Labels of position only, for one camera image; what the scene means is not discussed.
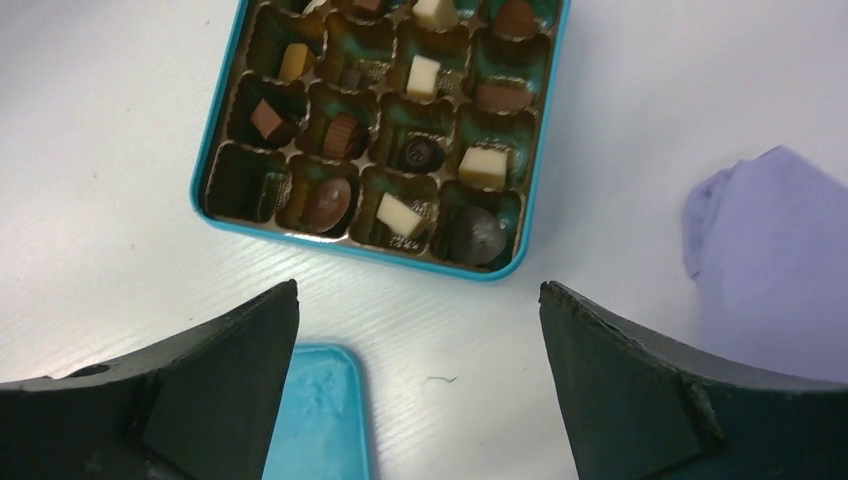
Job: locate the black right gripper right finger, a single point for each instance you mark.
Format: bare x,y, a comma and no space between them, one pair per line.
637,404

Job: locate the brown rectangular chocolate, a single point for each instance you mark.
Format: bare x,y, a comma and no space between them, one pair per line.
502,98

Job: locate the milk square chocolate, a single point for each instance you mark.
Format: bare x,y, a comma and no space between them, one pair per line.
270,125

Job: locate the lavender crumpled cloth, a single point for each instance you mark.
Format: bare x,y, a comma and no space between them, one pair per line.
765,242

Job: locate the dark rounded chocolate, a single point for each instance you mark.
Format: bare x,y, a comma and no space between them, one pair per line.
476,236

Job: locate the round milk chocolate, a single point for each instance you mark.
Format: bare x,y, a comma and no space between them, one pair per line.
515,19

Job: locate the teal chocolate box with dividers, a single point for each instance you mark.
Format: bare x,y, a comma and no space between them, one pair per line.
363,53

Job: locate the white chocolate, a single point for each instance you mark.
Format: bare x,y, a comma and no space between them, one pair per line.
436,15
423,78
400,218
485,167

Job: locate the dark spiral chocolate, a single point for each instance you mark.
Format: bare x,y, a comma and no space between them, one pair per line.
420,154

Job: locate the oval milk chocolate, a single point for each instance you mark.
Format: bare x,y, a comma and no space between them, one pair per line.
327,205

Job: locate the caramel rectangular chocolate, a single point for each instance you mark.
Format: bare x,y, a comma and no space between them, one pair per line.
297,59

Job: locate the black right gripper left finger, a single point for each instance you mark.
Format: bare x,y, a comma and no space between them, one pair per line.
201,404

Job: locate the teal box lid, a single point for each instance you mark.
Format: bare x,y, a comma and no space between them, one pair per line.
323,429

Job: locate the milk fluted cup chocolate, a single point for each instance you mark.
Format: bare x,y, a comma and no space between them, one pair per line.
342,137

